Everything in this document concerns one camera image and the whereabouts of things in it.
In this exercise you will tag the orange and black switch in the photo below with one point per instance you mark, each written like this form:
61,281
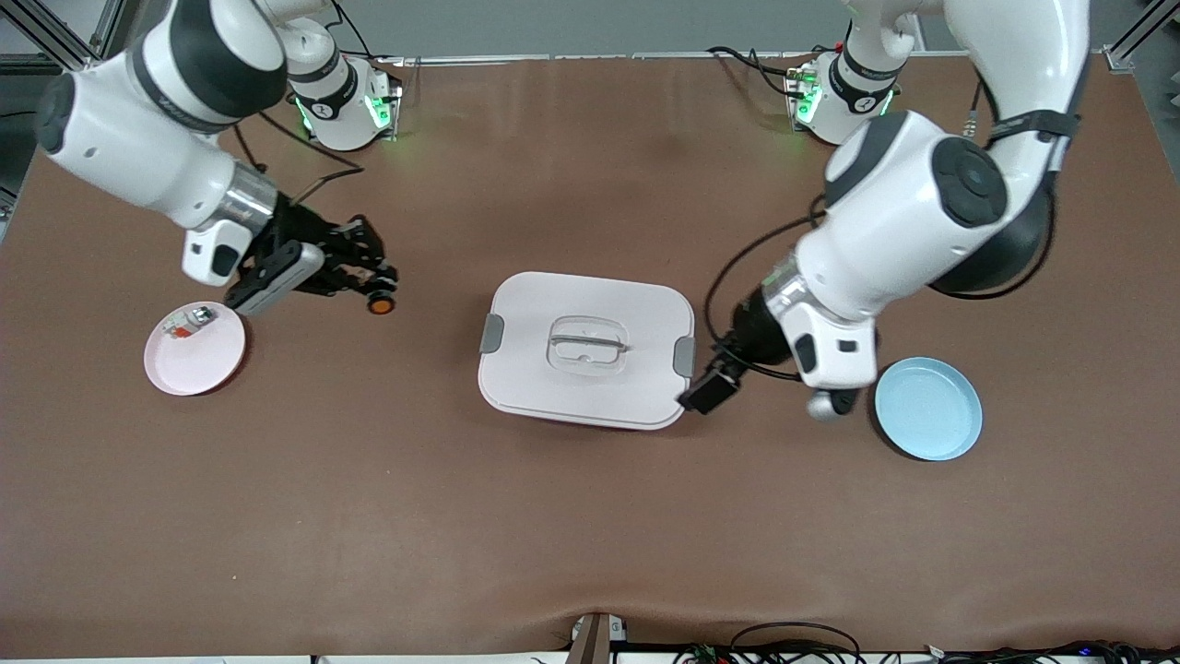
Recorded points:
382,302

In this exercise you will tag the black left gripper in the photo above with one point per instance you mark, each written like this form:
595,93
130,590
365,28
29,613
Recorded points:
760,338

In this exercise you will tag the brown metal clamp bracket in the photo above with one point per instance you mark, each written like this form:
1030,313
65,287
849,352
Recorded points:
590,641

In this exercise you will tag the small white orange connector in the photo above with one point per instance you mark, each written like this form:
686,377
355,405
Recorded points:
189,321

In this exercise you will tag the light blue round plate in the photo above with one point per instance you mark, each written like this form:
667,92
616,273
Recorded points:
926,410

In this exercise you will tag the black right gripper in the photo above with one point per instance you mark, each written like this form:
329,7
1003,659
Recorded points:
297,225

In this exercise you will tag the metal table edge rail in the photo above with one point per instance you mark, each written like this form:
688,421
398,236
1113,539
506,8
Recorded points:
599,57

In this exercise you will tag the white lidded storage box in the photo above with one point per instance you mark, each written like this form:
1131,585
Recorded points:
585,392

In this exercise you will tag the aluminium frame profile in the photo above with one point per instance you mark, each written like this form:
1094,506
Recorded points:
51,37
1143,28

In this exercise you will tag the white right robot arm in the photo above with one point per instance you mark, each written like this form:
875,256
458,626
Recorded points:
120,138

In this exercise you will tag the pink round plate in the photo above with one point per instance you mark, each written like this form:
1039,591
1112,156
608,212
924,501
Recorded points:
194,360

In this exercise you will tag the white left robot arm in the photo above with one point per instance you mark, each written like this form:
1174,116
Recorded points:
903,221

